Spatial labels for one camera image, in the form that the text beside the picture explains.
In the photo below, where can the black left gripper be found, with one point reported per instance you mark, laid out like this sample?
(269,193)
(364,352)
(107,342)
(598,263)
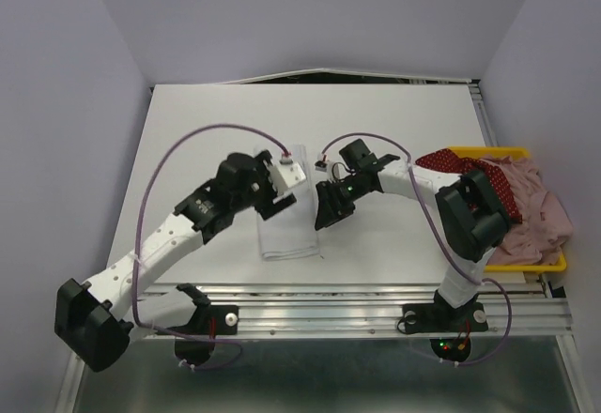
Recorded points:
(267,205)

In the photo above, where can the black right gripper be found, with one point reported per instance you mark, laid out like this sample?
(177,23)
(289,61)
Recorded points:
(330,206)

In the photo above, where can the white skirt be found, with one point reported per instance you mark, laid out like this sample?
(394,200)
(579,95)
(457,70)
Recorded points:
(291,233)

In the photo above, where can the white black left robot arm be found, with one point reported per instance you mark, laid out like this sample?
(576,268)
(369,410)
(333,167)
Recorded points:
(99,318)

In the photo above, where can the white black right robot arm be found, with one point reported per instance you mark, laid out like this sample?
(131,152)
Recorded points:
(464,213)

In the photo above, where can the yellow plastic tray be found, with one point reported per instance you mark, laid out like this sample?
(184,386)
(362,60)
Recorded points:
(500,152)

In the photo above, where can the pink skirt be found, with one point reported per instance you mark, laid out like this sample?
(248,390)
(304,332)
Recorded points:
(544,227)

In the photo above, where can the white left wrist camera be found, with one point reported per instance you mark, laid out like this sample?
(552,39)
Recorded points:
(286,176)

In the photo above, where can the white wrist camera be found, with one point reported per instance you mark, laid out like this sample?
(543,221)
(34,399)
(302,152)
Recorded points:
(334,170)
(286,176)

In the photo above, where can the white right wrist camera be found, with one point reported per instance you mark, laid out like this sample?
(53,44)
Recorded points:
(334,170)

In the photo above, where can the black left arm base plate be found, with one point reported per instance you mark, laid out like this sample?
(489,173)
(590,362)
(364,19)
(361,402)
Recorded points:
(213,320)

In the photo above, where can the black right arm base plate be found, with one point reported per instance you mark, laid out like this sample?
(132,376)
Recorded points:
(420,318)

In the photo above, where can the aluminium mounting rail frame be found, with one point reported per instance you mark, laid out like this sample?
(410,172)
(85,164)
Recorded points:
(305,311)

